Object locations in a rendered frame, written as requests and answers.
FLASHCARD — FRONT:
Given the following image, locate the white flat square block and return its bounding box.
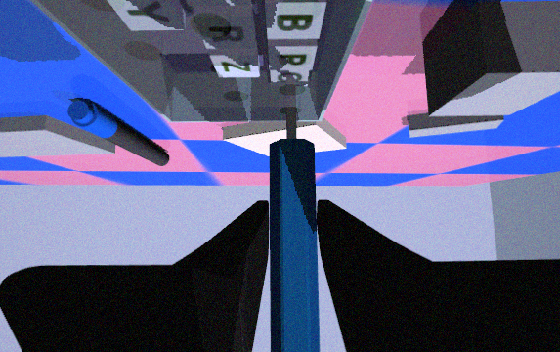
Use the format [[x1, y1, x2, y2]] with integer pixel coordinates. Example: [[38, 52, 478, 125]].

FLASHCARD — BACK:
[[223, 118, 347, 156]]

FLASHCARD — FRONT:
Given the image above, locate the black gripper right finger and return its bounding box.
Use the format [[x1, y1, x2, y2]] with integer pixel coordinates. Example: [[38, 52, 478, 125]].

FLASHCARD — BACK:
[[317, 200, 560, 352]]

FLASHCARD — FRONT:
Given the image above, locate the grey keyboard with white letter keys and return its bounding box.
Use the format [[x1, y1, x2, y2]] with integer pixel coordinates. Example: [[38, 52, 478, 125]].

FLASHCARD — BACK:
[[26, 0, 375, 123]]

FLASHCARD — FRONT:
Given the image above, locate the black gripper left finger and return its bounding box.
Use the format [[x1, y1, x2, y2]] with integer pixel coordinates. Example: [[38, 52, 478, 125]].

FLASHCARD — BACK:
[[0, 200, 270, 352]]

